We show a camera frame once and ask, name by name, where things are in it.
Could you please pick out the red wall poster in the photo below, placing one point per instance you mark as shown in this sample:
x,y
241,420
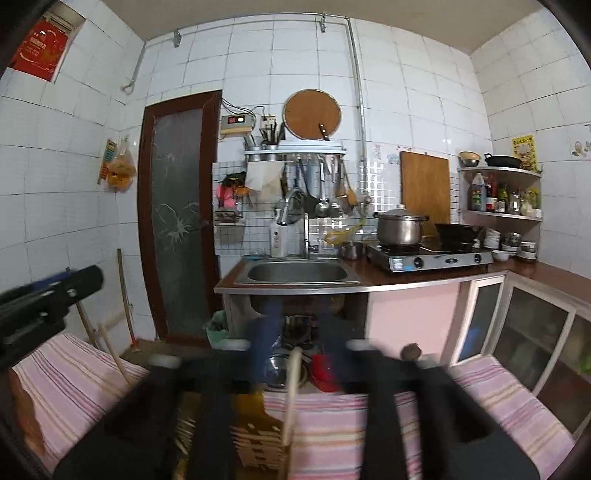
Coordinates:
x,y
39,46

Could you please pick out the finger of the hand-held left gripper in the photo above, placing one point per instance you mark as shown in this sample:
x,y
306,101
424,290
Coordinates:
x,y
83,281

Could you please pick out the steel basin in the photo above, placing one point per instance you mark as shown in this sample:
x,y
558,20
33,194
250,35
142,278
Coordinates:
x,y
277,369

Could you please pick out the steel kitchen sink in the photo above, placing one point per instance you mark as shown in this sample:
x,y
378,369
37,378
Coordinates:
x,y
295,272

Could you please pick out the plastic bag of oranges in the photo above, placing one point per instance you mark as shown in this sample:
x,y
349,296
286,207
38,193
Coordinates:
x,y
121,168

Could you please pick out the short wooden stick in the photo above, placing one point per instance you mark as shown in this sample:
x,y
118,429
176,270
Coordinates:
x,y
87,323

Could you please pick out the pink striped cloth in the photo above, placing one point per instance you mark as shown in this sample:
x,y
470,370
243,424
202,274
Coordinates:
x,y
485,392

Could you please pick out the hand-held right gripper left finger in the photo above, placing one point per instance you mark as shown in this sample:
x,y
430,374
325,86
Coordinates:
x,y
264,341

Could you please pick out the steel gas stove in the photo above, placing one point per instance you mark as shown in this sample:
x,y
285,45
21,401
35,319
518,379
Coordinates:
x,y
438,261

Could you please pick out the stack of white bowls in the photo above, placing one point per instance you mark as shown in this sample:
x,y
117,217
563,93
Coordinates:
x,y
494,237

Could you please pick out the white wall rack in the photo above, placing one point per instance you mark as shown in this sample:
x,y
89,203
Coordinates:
x,y
295,148

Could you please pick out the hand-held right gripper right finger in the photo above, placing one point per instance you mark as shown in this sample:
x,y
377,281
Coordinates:
x,y
336,341

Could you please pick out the round wooden cutting board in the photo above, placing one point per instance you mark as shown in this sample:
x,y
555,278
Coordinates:
x,y
309,113

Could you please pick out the large oil bottle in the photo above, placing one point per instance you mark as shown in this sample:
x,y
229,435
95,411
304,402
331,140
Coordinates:
x,y
478,194

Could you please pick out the small steel cup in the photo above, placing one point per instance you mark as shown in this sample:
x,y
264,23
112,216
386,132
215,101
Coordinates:
x,y
352,250

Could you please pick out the steel faucet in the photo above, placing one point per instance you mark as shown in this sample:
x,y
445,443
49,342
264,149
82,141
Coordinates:
x,y
305,230

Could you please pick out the rectangular wooden cutting board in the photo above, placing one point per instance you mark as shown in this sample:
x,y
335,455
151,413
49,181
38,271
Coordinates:
x,y
425,184

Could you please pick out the yellow wall poster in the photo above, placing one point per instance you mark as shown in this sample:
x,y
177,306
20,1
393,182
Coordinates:
x,y
524,152

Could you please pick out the long wooden stick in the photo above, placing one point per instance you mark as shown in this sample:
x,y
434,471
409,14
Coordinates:
x,y
124,295

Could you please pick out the pink rubber glove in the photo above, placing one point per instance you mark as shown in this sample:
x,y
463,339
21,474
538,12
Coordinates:
x,y
226,194

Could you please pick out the white hanging cloth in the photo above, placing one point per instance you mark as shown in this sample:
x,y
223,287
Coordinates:
x,y
261,177

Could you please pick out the beige bowl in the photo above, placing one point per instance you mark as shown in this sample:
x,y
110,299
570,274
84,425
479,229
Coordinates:
x,y
470,159

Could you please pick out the white corner shelf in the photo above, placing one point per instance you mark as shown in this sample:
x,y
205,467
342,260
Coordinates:
x,y
503,215

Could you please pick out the green bin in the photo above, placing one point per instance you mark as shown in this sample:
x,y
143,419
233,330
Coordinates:
x,y
217,334

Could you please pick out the black wok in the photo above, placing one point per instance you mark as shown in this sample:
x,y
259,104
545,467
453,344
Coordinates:
x,y
457,233

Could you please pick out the red bucket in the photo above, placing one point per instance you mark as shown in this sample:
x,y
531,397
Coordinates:
x,y
323,369

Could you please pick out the striped hanging card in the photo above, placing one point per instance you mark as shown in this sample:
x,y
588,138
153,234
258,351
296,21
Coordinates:
x,y
107,161

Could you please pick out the yellow slotted chopstick holder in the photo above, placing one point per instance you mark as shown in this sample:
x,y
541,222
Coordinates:
x,y
254,443

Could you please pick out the row of condiment bottles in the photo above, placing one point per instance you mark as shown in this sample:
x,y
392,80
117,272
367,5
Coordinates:
x,y
512,203

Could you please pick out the white water purifier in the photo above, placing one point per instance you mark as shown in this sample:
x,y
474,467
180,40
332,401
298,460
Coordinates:
x,y
278,240

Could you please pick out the black pan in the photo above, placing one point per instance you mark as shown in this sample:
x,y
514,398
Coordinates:
x,y
503,160

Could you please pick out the beige wall control box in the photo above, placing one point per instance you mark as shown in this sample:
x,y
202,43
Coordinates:
x,y
238,122

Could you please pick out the steel cooking pot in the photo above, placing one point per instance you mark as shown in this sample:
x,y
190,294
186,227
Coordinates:
x,y
399,230

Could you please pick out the steel ladle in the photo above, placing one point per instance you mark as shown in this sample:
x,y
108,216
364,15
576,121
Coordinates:
x,y
322,205

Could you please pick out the brown frosted glass door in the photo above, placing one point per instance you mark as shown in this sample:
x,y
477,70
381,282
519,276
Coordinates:
x,y
178,184

